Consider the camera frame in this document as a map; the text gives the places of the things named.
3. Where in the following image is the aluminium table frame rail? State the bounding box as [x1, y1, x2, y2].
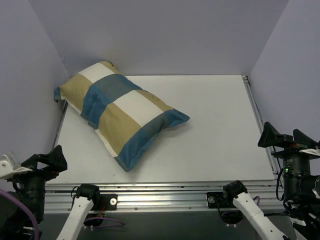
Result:
[45, 75, 283, 214]

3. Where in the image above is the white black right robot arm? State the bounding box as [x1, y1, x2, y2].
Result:
[222, 122, 320, 240]

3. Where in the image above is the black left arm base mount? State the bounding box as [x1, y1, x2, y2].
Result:
[98, 193, 118, 211]

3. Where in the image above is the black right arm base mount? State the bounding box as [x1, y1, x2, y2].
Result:
[206, 191, 234, 209]

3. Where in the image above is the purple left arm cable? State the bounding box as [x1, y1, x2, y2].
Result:
[0, 188, 125, 240]

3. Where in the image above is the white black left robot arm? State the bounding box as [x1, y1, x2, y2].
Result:
[0, 145, 101, 240]

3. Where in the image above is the blue beige white patchwork pillowcase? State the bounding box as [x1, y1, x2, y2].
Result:
[54, 61, 190, 172]

